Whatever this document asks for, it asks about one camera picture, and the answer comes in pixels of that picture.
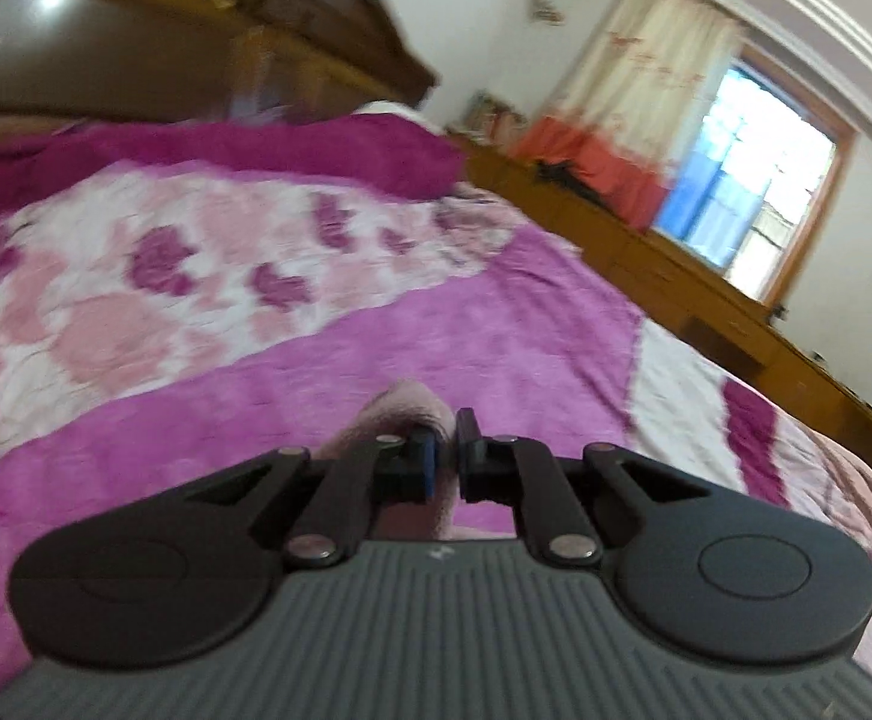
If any dusty pink knit sweater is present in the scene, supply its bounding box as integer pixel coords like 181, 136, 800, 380
314, 379, 459, 541

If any long wooden side cabinet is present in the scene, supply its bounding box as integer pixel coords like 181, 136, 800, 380
450, 130, 872, 468

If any pink floral bed blanket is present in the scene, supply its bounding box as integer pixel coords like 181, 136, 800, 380
0, 163, 872, 688

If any magenta pillow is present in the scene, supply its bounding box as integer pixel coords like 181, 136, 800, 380
0, 112, 465, 216

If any cream and orange curtain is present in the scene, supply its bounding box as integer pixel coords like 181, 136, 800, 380
514, 0, 745, 231

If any row of books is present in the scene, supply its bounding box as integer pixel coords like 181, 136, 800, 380
459, 91, 527, 151

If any dark wooden headboard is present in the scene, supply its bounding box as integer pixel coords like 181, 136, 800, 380
0, 0, 439, 140

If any window with wooden frame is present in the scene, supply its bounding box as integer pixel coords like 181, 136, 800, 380
654, 44, 857, 312

